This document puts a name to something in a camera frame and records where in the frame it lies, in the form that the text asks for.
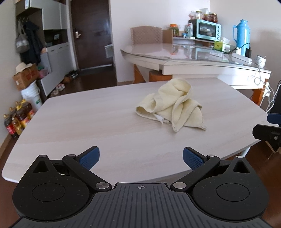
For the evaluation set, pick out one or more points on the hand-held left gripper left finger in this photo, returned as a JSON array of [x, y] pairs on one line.
[[90, 157]]

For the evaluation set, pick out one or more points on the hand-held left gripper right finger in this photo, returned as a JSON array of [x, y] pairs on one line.
[[193, 159]]

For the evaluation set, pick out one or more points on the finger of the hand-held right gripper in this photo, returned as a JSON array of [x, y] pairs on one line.
[[267, 133], [274, 119]]

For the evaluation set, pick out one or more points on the cream towel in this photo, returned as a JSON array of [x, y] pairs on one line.
[[175, 105]]

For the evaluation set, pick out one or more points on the white mug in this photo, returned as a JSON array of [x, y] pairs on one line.
[[260, 61]]

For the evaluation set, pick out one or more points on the white flat box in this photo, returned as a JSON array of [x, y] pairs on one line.
[[241, 58]]

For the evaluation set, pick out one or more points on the black power adapter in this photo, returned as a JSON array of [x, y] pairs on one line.
[[248, 53]]

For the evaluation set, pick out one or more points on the row of cooking oil bottles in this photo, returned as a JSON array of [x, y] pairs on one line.
[[22, 119]]

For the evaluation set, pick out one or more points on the row of shoes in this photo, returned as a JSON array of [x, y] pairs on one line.
[[71, 76]]

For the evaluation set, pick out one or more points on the white plastic bucket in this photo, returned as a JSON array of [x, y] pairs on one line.
[[31, 96]]

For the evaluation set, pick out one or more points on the blue thermos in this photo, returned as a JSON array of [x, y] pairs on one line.
[[242, 37]]

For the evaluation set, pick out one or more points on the white dining table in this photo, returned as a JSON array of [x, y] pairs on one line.
[[197, 70]]

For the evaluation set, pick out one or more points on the green tissue box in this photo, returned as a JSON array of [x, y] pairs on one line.
[[221, 46]]

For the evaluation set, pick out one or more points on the pink and green bags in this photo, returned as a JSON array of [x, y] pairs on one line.
[[43, 71]]

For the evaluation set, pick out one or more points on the brown cardboard box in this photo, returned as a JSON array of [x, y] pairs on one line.
[[26, 79]]

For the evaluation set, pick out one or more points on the teal toaster oven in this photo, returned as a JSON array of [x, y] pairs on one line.
[[207, 30]]

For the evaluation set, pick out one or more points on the straw hat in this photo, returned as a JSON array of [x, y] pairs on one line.
[[22, 66]]

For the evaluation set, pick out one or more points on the dark red jar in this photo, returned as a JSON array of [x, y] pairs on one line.
[[207, 18], [213, 18]]

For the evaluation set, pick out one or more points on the blue and white packet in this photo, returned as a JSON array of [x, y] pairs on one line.
[[188, 30]]

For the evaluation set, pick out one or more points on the dark wooden door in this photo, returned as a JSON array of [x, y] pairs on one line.
[[92, 32]]

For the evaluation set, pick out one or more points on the tan cardboard piece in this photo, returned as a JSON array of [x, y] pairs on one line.
[[168, 36]]

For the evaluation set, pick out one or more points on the dark hanging jacket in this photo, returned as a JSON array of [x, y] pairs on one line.
[[33, 43]]

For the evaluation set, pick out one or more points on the orange lid glass jar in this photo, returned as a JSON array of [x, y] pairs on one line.
[[173, 30]]

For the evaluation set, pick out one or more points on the beige quilted chair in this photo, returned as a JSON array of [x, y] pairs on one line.
[[146, 35]]

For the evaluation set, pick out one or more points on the grey hanging bag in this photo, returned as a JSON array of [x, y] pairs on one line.
[[22, 42]]

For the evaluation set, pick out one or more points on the grey and white cabinet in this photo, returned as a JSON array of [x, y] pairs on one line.
[[54, 17]]

